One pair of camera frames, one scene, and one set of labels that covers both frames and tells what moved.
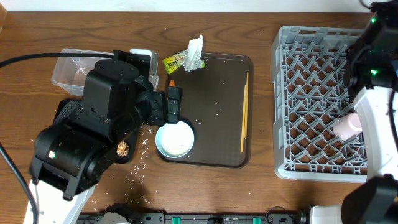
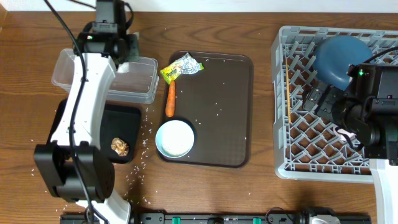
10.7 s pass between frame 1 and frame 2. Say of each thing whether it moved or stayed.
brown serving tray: stayed
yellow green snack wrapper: moved
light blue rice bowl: stayed
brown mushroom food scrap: stayed
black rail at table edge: stayed
